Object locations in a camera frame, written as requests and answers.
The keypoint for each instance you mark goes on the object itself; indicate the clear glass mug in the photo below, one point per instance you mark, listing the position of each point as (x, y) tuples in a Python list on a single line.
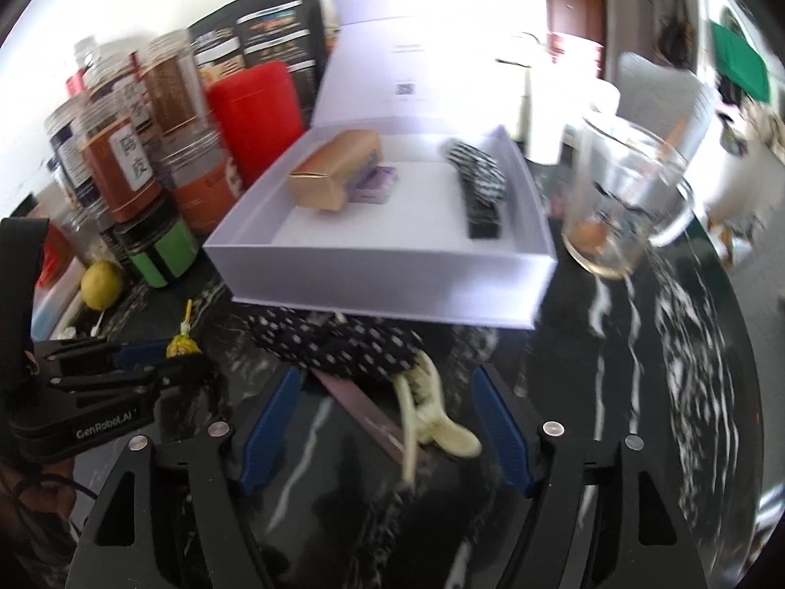
[(628, 193)]

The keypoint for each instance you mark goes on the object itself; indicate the green tote bag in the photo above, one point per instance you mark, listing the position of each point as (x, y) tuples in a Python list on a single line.
[(740, 69)]

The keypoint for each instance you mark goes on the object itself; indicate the grey leaf-pattern chair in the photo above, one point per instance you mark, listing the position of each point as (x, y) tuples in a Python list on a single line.
[(672, 103)]

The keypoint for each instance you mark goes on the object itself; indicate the gingham black white scrunchie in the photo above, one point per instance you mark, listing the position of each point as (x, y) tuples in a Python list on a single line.
[(479, 170)]

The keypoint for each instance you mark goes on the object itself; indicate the purple Manta Ray card box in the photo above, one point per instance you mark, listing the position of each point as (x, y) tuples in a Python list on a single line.
[(376, 188)]

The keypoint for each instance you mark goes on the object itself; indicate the black oat snack bag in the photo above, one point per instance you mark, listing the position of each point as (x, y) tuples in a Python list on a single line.
[(246, 33)]

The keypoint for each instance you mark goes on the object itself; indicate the black cosmetic box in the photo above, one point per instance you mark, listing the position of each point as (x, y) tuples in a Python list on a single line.
[(483, 222)]

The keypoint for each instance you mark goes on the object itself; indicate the gold rectangular box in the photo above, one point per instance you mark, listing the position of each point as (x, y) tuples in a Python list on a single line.
[(325, 180)]

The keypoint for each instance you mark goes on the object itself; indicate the white paper cup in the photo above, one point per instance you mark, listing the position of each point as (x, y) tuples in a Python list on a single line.
[(577, 53)]

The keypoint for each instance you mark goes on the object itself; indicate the green-label black jar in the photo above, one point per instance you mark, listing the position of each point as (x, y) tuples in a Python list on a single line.
[(159, 243)]

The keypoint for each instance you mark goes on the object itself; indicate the cream plastic hair claw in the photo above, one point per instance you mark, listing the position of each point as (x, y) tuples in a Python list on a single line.
[(424, 419)]

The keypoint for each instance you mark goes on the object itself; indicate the yellow lemon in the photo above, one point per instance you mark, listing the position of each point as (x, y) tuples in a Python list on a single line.
[(101, 285)]

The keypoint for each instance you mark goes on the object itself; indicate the red cylindrical canister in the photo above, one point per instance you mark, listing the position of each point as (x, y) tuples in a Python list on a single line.
[(258, 114)]

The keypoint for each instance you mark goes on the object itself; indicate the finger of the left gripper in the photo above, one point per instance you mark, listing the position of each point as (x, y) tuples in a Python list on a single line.
[(141, 380), (99, 353)]

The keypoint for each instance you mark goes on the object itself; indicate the dark-label supplement jar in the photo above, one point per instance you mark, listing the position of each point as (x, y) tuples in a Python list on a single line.
[(60, 126)]

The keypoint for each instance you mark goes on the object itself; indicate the tall brown-label plastic jar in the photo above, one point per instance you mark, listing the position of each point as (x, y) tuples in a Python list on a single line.
[(171, 78)]

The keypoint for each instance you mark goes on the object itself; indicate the person's left hand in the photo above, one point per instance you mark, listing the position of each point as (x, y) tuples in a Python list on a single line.
[(37, 503)]

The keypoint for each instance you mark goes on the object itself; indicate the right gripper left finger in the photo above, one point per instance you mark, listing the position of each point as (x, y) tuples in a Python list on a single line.
[(167, 516)]

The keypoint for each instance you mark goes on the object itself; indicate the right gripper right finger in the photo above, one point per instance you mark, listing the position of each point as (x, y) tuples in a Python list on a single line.
[(639, 538)]

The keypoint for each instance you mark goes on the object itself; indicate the polka dot black scrunchie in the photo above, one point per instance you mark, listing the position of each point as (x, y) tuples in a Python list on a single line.
[(336, 344)]

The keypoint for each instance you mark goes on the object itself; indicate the lavender open gift box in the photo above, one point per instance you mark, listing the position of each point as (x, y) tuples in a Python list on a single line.
[(418, 73)]

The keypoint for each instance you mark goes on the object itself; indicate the short orange-label plastic jar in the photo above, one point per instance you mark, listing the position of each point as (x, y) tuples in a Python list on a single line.
[(199, 172)]

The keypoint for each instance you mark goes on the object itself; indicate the orange peel plastic jar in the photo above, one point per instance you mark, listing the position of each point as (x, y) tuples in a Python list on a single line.
[(116, 157)]

